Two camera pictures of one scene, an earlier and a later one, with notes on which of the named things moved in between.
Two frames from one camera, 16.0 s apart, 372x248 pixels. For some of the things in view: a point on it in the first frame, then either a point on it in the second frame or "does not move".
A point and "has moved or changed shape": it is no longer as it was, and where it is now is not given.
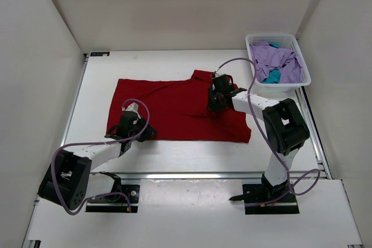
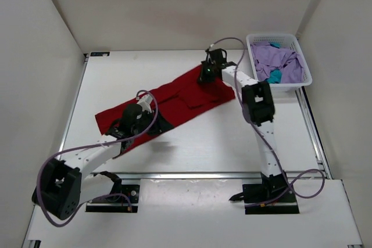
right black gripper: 212,106 → 204,78
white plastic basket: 280,69 does not move
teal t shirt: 274,77 does not move
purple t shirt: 268,58 does not move
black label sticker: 100,53 does not move
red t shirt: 175,109 has moved or changed shape
